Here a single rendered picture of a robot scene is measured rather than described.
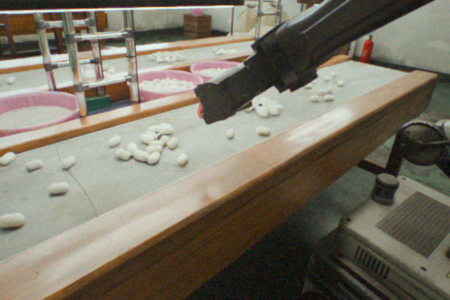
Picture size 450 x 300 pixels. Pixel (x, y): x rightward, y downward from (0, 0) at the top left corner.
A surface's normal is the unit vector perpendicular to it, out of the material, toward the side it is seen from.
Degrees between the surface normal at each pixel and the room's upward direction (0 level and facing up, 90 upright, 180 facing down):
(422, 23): 90
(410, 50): 88
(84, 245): 0
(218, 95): 101
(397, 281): 90
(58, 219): 0
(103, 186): 0
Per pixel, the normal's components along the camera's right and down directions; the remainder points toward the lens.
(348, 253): -0.80, 0.23
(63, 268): 0.05, -0.90
